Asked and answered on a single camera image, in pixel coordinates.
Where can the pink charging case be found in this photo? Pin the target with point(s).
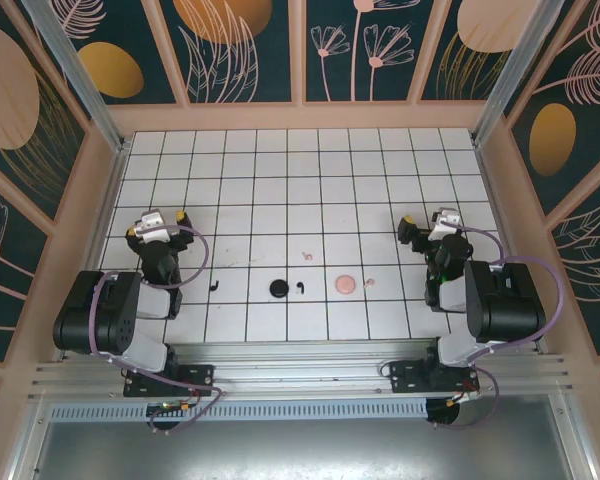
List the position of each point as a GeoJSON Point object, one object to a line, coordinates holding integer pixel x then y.
{"type": "Point", "coordinates": [344, 284]}

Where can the black round charging case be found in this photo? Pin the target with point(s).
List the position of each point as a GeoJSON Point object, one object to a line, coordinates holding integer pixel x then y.
{"type": "Point", "coordinates": [279, 288]}

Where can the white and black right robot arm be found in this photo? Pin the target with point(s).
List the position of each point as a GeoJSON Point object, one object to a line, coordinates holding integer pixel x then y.
{"type": "Point", "coordinates": [505, 300]}

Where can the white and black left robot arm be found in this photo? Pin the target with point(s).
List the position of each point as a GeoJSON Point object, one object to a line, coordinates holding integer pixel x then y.
{"type": "Point", "coordinates": [80, 320]}

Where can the grey metal sheet panel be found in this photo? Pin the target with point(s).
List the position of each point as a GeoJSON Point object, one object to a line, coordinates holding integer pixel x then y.
{"type": "Point", "coordinates": [300, 450]}

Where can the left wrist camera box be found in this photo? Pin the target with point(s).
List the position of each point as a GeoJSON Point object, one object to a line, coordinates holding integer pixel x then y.
{"type": "Point", "coordinates": [152, 222]}

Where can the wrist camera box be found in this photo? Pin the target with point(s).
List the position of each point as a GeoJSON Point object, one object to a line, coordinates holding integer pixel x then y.
{"type": "Point", "coordinates": [152, 222]}
{"type": "Point", "coordinates": [442, 227]}

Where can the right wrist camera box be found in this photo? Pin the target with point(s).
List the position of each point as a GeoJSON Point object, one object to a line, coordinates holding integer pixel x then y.
{"type": "Point", "coordinates": [442, 227]}

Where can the aluminium corner post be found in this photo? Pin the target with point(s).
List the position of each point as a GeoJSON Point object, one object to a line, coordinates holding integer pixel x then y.
{"type": "Point", "coordinates": [508, 75]}
{"type": "Point", "coordinates": [80, 75]}

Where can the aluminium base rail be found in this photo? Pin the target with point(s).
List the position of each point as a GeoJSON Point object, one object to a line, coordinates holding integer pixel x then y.
{"type": "Point", "coordinates": [305, 365]}

